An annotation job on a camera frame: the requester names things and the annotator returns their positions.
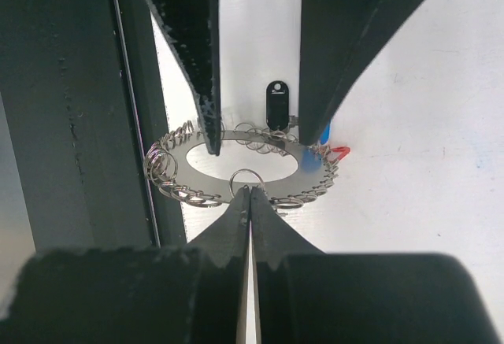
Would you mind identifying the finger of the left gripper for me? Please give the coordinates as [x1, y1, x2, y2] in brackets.
[298, 0, 424, 144]
[145, 0, 221, 156]

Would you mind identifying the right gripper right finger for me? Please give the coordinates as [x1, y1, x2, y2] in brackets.
[250, 187, 499, 343]

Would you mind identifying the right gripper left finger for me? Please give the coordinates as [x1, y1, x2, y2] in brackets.
[1, 187, 251, 343]

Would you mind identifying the black key fob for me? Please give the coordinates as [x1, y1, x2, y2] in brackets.
[265, 80, 298, 133]

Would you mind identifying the blue key tag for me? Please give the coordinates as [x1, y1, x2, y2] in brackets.
[300, 123, 331, 173]

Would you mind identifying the red key tag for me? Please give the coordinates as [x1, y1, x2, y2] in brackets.
[324, 146, 351, 164]

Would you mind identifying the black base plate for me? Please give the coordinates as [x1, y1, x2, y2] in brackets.
[1, 0, 187, 251]

